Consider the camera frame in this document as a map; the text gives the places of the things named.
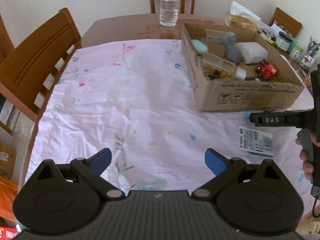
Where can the pink floral tablecloth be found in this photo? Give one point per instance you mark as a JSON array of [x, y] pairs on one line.
[[125, 105]]

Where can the clear plastic water bottle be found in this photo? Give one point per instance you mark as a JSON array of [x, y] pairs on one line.
[[170, 7]]

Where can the red printed packet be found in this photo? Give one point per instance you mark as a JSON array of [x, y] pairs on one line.
[[8, 233]]

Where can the green and white carton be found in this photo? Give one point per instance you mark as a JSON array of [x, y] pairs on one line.
[[297, 51]]

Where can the glass jar with dark lid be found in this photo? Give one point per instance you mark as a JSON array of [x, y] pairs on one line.
[[285, 41]]

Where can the gold snack packet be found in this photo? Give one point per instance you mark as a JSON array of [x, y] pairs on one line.
[[243, 23]]

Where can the pink card case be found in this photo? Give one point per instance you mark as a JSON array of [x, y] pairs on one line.
[[256, 141]]

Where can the white translucent plastic box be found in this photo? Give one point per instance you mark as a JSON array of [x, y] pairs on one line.
[[253, 52]]

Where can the orange bag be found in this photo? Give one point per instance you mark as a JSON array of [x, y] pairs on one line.
[[7, 200]]

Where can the person's right hand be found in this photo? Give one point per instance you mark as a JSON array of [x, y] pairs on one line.
[[307, 166]]

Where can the grey elephant toy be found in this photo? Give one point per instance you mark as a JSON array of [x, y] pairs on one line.
[[231, 50]]

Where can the teal oval soap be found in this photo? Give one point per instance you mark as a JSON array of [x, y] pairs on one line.
[[200, 47]]

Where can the silver tape roll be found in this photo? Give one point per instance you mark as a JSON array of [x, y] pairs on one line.
[[240, 73]]

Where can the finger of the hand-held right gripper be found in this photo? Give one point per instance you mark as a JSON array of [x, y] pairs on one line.
[[253, 118]]

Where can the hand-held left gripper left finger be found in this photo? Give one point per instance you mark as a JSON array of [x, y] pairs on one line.
[[101, 160]]

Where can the black digital timer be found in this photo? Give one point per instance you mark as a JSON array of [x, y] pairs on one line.
[[252, 78]]

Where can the crumpled beige paper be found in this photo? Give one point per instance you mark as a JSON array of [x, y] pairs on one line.
[[310, 230]]

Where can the pile of papers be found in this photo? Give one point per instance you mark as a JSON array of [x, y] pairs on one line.
[[267, 31]]

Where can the empty clear plastic jar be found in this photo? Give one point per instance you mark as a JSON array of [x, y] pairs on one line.
[[212, 33]]

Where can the red fire truck toy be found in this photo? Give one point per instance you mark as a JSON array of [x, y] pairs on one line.
[[267, 70]]

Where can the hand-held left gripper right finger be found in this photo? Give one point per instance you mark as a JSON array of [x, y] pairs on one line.
[[213, 161]]

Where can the clear jar of gold candies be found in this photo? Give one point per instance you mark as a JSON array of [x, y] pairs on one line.
[[218, 66]]

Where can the white tissue paper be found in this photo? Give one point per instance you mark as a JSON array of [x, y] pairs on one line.
[[241, 10]]

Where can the brown cardboard box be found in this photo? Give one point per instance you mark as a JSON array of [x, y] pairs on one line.
[[250, 97]]

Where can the small brown carton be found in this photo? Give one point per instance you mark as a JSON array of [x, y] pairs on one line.
[[7, 158]]

